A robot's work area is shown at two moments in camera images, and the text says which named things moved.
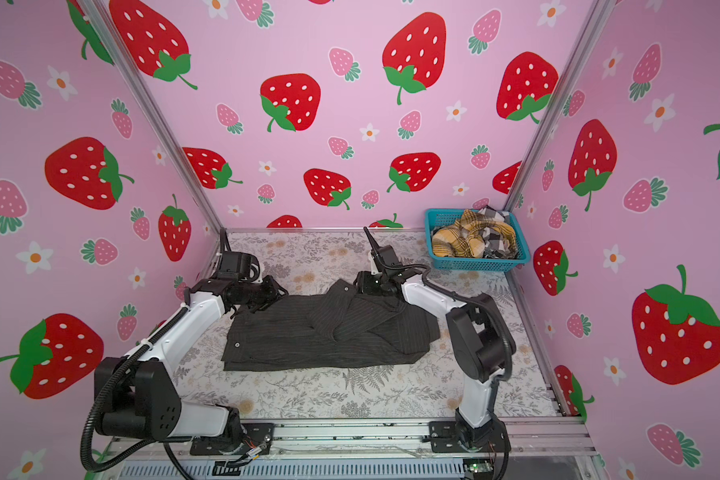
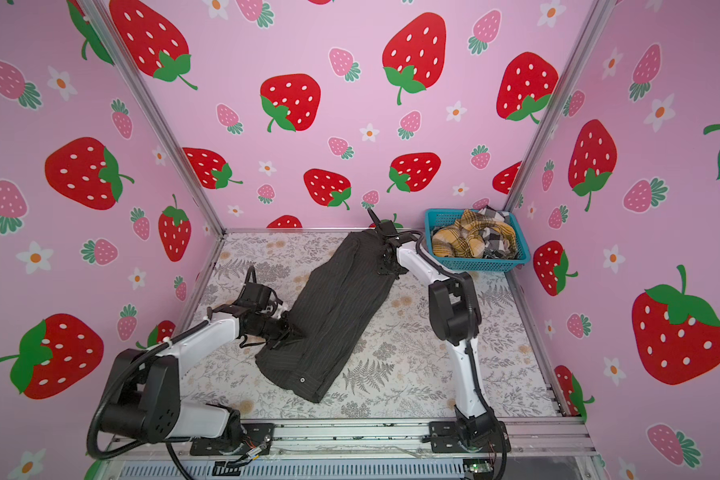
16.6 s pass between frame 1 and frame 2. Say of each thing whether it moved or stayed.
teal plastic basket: stayed
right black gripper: moved
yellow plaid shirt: stayed
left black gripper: moved
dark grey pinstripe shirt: moved
